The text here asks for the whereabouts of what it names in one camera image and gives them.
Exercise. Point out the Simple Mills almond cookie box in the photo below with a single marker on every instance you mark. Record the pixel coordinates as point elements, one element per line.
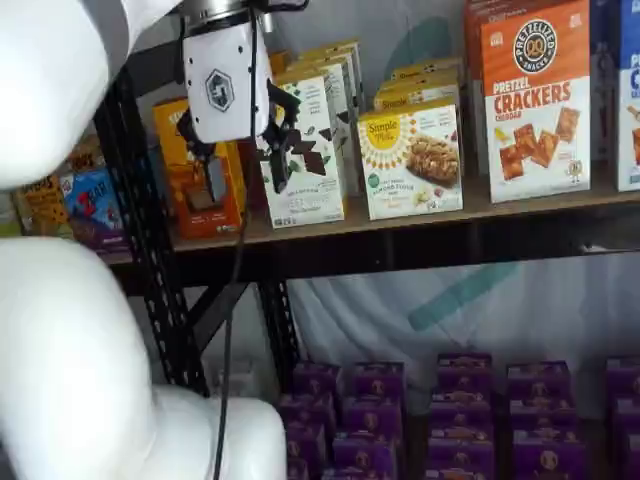
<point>410,160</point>

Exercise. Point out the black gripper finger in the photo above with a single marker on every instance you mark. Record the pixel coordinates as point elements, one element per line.
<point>215,180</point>
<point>281,150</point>

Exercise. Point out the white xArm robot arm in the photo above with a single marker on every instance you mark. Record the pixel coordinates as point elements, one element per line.
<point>55,350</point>

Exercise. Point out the blue Zbar box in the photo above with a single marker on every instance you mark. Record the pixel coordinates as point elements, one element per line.
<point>95,210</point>

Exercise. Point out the orange Pretzel Crackers box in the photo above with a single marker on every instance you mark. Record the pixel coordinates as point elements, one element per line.
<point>472,75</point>
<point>535,125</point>

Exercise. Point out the short wooden shelf board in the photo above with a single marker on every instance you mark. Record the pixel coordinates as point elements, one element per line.
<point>117,257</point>

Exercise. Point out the black metal shelf rack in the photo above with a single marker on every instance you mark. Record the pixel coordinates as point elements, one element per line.
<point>150,280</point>

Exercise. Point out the orange snack box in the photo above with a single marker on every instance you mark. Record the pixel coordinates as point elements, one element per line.
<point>192,220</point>

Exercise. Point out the dark navy snack box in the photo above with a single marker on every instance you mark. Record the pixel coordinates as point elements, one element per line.
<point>602,100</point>

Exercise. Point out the purple snack box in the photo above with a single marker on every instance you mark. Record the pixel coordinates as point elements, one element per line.
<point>461,427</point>
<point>357,475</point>
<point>365,452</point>
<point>635,457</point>
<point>297,470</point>
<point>374,416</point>
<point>549,457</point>
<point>465,384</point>
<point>379,381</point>
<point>539,380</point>
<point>465,362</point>
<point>625,377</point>
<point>306,410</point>
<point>542,412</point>
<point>305,445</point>
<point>627,417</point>
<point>317,380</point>
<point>461,405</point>
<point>461,460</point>

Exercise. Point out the blue Pretzel Crackers box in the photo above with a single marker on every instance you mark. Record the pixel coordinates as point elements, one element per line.
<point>630,125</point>

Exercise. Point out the green snack box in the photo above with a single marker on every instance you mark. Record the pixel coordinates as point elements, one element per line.
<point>9,217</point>

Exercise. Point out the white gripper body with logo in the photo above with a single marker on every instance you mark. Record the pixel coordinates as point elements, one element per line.
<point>225,80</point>

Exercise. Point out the white backdrop cloth teal print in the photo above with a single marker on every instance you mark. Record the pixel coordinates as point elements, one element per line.
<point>500,310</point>

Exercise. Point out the long wooden shelf board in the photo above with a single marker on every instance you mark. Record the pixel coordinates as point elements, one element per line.
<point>400,225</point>

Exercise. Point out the white almond flour bars box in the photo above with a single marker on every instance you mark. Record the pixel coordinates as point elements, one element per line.
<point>420,82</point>
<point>430,66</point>
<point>415,97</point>

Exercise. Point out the white Sweet Thins box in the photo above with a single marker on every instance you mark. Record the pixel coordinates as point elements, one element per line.
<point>310,200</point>
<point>340,50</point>
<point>345,90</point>

